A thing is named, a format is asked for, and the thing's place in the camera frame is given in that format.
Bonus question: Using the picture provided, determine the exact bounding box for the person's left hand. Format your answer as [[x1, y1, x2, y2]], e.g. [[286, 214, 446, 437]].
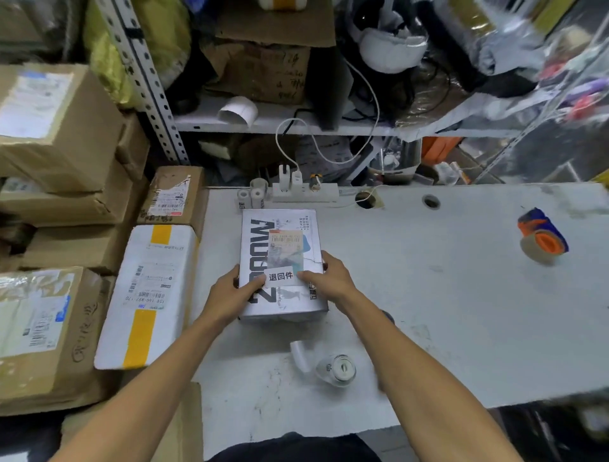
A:
[[202, 265, 252, 326]]

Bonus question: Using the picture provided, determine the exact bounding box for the small brown labelled cardboard box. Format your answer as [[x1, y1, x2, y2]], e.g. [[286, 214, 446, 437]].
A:
[[137, 166, 206, 228]]

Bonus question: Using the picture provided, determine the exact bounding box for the white plug adapter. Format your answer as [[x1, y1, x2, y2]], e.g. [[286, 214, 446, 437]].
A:
[[278, 164, 303, 193]]

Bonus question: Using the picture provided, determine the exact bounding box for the white charging cable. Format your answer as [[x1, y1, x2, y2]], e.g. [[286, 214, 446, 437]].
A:
[[275, 57, 381, 184]]

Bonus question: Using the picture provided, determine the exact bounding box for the flat brown cardboard box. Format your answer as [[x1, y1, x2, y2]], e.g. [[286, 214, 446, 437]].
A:
[[0, 162, 143, 227]]

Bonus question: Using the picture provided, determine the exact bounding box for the low brown cardboard box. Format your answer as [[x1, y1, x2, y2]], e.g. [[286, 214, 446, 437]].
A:
[[59, 369, 204, 462]]

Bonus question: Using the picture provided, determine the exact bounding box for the orange blue tape dispenser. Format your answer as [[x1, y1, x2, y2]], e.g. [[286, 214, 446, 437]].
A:
[[517, 208, 570, 265]]

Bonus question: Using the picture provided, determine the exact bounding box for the white headset device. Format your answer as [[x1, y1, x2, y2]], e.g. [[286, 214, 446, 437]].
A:
[[345, 0, 429, 75]]

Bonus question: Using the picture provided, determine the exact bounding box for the person's right forearm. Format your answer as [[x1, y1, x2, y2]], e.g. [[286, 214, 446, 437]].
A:
[[343, 291, 524, 462]]

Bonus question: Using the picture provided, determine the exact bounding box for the white power strip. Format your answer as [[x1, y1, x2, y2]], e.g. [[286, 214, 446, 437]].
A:
[[271, 183, 340, 203]]

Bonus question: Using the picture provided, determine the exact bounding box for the brown cardboard box on shelf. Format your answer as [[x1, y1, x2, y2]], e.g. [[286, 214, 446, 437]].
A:
[[202, 40, 312, 105]]

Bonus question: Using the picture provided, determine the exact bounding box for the white parcel with yellow tape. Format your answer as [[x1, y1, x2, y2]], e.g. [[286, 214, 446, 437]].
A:
[[94, 225, 200, 371]]

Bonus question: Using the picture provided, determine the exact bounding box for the person's left forearm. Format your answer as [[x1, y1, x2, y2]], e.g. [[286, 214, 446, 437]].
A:
[[50, 312, 231, 462]]

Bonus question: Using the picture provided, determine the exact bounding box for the white metal shelf rack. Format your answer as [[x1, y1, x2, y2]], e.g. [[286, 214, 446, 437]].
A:
[[95, 0, 609, 165]]

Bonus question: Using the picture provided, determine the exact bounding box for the person's dark clothing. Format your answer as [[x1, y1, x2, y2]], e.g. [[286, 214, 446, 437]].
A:
[[207, 432, 381, 462]]

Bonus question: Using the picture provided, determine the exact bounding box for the white curled label roll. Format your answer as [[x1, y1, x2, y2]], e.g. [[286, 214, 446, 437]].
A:
[[218, 96, 259, 127]]

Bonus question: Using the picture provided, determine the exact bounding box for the large brown taped cardboard box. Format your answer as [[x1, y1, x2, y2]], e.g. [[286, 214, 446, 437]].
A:
[[0, 267, 117, 417]]

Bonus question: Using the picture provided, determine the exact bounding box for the large brown labelled cardboard box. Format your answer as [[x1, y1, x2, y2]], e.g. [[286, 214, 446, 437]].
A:
[[0, 63, 125, 195]]

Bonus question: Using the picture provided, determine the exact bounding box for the white printed product box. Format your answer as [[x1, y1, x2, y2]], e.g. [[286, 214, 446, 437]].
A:
[[238, 208, 329, 322]]

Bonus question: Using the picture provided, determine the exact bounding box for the grey plastic mailer bag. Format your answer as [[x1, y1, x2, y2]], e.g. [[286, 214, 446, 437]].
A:
[[395, 71, 572, 142]]

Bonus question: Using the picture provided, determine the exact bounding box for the yellow plastic bag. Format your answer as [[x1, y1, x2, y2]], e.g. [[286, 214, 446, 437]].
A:
[[83, 0, 191, 110]]

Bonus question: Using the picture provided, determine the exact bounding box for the person's right hand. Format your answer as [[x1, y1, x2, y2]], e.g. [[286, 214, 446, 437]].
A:
[[296, 251, 360, 316]]

